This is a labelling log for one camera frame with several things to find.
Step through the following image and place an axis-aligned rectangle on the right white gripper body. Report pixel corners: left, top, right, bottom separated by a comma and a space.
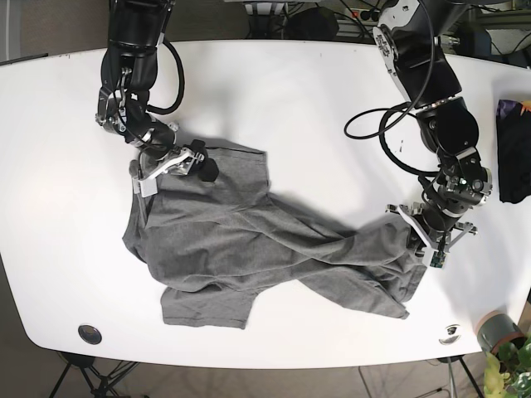
129, 140, 207, 197

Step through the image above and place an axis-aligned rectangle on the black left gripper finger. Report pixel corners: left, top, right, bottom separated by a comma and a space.
407, 231, 426, 257

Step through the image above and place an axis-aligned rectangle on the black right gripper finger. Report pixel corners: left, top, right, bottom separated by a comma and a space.
195, 158, 219, 182

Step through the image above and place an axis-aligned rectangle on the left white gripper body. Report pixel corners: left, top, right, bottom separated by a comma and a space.
386, 202, 478, 269

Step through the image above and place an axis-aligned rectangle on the grey T-shirt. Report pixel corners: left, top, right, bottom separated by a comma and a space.
123, 147, 426, 328

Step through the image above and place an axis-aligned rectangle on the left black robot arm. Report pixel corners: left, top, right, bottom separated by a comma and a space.
372, 1, 492, 269

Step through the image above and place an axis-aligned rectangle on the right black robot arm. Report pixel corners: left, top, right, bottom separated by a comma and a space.
95, 1, 219, 198

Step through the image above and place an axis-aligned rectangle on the silver table grommet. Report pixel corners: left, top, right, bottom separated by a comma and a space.
438, 324, 462, 346

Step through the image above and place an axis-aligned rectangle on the grey plant pot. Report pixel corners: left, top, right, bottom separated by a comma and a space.
474, 311, 527, 355

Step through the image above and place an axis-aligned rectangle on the green potted plant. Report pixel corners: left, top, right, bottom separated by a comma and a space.
483, 336, 530, 398

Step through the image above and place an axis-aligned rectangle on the black table grommet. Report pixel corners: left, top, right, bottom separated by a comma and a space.
77, 324, 102, 345

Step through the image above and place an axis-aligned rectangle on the white power strip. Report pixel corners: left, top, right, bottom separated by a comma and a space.
350, 8, 380, 25

